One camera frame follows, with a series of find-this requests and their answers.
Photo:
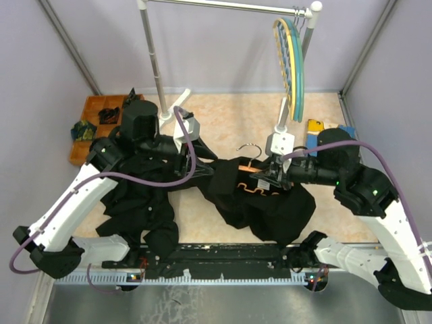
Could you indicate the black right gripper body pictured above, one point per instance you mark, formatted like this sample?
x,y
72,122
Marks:
x,y
285,178

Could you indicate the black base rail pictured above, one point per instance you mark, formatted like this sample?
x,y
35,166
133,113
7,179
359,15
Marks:
x,y
227,261

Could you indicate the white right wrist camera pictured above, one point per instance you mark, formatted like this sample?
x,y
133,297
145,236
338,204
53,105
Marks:
x,y
279,144

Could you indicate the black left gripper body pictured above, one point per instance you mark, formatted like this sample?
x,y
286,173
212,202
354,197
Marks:
x,y
185,150

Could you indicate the dark green pointed cloth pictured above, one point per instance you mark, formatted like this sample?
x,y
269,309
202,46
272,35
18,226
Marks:
x,y
130,98

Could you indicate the green hanger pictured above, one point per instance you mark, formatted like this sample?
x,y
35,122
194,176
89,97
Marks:
x,y
299,72

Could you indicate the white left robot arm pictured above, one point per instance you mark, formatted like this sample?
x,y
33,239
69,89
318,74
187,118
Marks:
x,y
135,151

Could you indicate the black t-shirt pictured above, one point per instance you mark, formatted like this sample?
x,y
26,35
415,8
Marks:
x,y
272,215

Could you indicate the orange hanger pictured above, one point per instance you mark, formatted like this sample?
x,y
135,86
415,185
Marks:
x,y
261,188

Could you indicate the black button-up shirt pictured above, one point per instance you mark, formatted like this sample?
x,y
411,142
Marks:
x,y
137,212

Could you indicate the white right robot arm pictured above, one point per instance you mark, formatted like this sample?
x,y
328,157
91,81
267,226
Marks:
x,y
403,274

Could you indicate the yellow hanger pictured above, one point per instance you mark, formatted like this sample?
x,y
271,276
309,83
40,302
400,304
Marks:
x,y
286,50

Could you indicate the blue yellow folded shirt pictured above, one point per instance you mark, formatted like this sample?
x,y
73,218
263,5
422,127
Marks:
x,y
315,130

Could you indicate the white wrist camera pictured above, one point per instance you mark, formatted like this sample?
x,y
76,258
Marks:
x,y
192,127
279,144

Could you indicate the green floral folded cloth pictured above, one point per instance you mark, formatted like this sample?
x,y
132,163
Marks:
x,y
83,131

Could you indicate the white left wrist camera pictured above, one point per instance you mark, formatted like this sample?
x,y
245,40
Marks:
x,y
192,127

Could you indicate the dark orange patterned cloth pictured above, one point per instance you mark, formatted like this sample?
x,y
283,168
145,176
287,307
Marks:
x,y
109,116

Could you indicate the white clothes rack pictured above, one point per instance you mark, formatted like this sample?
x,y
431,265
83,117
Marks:
x,y
309,14

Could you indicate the wooden compartment tray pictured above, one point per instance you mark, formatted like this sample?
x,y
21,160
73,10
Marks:
x,y
93,104

